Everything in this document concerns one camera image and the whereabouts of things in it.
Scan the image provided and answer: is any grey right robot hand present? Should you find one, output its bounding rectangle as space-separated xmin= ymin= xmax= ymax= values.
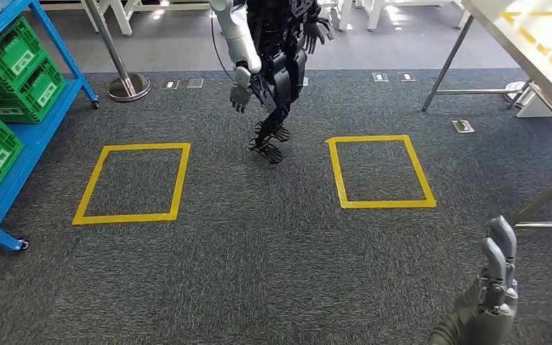
xmin=428 ymin=215 xmax=520 ymax=345

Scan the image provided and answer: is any yellow floor tape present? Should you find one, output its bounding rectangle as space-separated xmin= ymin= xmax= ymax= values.
xmin=326 ymin=134 xmax=438 ymax=209
xmin=72 ymin=142 xmax=191 ymax=226

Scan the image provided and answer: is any white desk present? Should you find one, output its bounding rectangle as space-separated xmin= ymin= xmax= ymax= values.
xmin=516 ymin=93 xmax=552 ymax=119

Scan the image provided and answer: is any white round base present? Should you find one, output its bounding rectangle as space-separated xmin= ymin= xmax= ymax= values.
xmin=504 ymin=80 xmax=534 ymax=104

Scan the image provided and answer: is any stainless steel table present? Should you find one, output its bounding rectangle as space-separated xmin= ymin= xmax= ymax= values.
xmin=420 ymin=0 xmax=552 ymax=231

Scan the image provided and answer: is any yellow table tape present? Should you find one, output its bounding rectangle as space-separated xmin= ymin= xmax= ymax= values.
xmin=500 ymin=9 xmax=552 ymax=77

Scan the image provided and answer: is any black humanoid robot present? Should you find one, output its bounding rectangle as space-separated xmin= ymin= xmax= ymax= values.
xmin=209 ymin=0 xmax=336 ymax=165

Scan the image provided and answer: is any white table frame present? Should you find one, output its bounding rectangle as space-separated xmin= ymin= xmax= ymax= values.
xmin=37 ymin=0 xmax=211 ymax=38
xmin=321 ymin=0 xmax=472 ymax=32

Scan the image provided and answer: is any chrome barrier post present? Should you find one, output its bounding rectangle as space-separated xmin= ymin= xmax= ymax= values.
xmin=83 ymin=0 xmax=151 ymax=102

